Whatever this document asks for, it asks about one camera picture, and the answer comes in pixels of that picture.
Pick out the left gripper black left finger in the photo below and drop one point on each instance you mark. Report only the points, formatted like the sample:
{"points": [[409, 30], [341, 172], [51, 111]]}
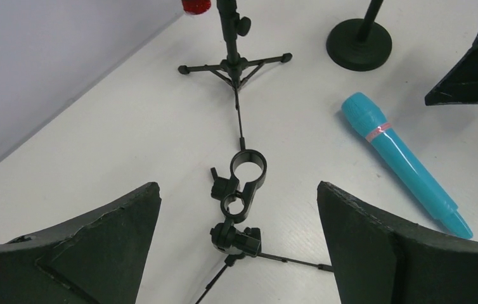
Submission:
{"points": [[97, 257]]}

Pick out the black round-base mic stand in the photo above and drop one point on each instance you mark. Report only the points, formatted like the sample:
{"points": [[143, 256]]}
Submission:
{"points": [[360, 44]]}

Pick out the black shock-mount tripod stand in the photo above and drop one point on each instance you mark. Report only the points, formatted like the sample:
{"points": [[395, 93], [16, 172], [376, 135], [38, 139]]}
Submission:
{"points": [[234, 70]]}

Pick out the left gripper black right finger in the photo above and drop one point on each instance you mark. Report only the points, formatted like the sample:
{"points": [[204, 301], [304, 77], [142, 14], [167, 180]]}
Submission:
{"points": [[379, 257]]}

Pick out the red glitter microphone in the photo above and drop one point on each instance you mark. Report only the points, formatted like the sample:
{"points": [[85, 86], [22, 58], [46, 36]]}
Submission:
{"points": [[196, 7]]}

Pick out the teal microphone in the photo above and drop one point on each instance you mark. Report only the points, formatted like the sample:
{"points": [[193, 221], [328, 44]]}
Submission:
{"points": [[367, 119]]}

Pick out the black clip tripod stand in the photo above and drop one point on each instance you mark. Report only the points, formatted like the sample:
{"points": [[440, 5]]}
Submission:
{"points": [[235, 202]]}

